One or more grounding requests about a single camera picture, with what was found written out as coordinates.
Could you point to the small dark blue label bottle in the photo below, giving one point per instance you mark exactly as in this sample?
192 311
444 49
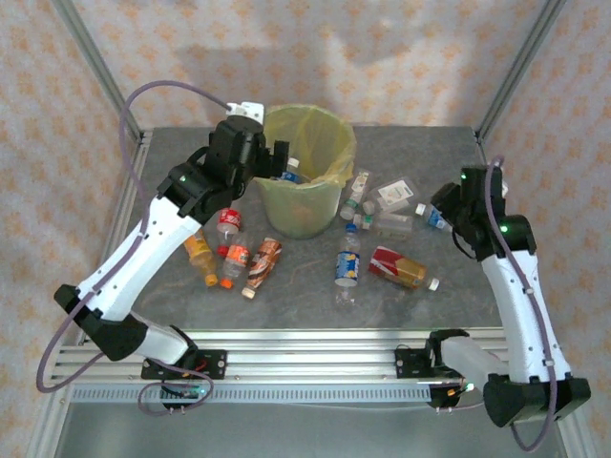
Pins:
292 164

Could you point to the green plastic bin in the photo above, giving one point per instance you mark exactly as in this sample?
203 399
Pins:
296 210

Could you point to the yellow-green trash bin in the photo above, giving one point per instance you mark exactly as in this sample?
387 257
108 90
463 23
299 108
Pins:
324 138

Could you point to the clear bottle white label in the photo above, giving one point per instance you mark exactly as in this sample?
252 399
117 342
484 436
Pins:
393 193

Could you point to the clear bottle green white cap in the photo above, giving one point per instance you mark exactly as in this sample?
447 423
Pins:
391 226

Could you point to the red label cola bottle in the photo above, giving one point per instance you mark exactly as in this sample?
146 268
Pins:
230 219

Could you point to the red label amber tea bottle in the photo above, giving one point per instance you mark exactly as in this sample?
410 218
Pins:
396 267

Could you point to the clear bottle green neck band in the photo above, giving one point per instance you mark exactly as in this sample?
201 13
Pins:
355 193

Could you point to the brown striped label bottle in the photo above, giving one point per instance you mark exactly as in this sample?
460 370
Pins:
262 260

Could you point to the orange label soda bottle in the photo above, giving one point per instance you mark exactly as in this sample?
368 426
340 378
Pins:
236 255

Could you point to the orange juice bottle orange cap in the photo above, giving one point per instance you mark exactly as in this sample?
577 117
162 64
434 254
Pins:
198 248

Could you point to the blue yellow label water bottle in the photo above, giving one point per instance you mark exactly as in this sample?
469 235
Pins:
347 264

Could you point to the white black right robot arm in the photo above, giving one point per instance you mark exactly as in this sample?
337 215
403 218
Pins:
525 315

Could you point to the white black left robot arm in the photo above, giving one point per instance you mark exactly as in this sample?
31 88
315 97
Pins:
138 267

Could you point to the small green circuit board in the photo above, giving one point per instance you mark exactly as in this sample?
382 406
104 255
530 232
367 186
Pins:
470 386
188 393

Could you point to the grey metal lower panel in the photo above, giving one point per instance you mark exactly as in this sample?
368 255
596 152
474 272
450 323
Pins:
310 434

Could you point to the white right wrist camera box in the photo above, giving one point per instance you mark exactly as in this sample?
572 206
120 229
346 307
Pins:
504 190

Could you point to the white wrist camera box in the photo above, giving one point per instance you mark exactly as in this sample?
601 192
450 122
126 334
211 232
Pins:
248 110
504 190

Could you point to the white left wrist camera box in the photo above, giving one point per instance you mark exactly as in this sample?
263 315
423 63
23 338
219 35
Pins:
248 110

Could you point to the aluminium table side rail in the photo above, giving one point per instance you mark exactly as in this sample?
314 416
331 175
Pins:
123 214
482 152

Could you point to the aluminium frame post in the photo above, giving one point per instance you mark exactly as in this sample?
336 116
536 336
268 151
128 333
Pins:
522 62
98 62

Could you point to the black base bracket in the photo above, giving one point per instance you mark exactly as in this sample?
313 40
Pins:
174 406
441 401

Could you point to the aluminium mounting rail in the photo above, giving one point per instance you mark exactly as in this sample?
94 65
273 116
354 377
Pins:
310 362

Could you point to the aluminium frame leg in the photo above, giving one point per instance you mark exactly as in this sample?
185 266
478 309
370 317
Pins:
580 443
45 429

